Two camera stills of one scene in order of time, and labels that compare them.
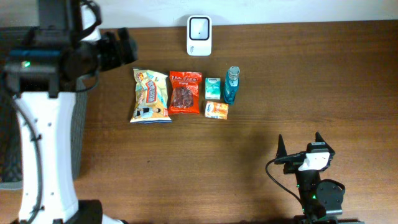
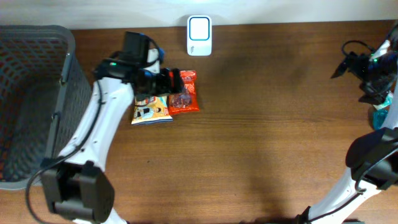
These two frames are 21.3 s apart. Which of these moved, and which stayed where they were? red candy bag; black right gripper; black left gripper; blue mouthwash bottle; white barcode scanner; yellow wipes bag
Moved: black left gripper; blue mouthwash bottle; black right gripper
Stayed: red candy bag; white barcode scanner; yellow wipes bag
